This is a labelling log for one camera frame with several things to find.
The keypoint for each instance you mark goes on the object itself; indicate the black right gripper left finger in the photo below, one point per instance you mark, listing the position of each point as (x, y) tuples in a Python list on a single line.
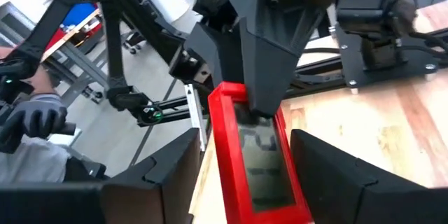
[(164, 189)]

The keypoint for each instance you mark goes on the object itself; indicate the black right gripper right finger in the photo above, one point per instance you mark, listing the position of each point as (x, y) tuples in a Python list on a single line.
[(336, 189)]

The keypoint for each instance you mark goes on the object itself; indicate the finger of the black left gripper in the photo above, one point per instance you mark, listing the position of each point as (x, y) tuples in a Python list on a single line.
[(224, 56), (267, 73)]

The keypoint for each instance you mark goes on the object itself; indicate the red tray front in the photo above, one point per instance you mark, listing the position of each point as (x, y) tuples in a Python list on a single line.
[(224, 168)]

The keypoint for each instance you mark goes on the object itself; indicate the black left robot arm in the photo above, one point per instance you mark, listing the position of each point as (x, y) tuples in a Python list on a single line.
[(371, 3)]

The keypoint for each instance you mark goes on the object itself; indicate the person's forearm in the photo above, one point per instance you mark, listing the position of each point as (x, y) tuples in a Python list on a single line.
[(40, 82)]

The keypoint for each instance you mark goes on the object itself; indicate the person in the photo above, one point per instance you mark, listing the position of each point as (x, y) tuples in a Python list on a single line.
[(31, 161)]

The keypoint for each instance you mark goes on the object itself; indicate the grey metal wheeled stand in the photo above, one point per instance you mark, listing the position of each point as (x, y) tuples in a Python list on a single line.
[(84, 66)]

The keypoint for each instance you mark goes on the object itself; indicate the person's hand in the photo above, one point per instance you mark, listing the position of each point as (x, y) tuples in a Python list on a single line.
[(38, 115)]

